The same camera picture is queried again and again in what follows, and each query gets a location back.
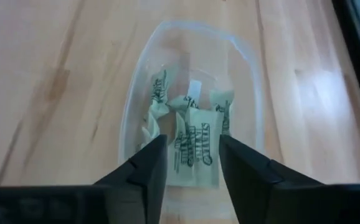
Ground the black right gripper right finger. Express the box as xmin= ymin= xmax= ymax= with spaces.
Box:
xmin=219 ymin=134 xmax=324 ymax=224

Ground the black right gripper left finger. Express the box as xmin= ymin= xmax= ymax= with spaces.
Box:
xmin=94 ymin=133 xmax=168 ymax=224

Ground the clear plastic container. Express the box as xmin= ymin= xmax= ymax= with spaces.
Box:
xmin=117 ymin=20 xmax=265 ymax=195

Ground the black aluminium table frame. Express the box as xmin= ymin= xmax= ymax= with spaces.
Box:
xmin=331 ymin=0 xmax=360 ymax=142

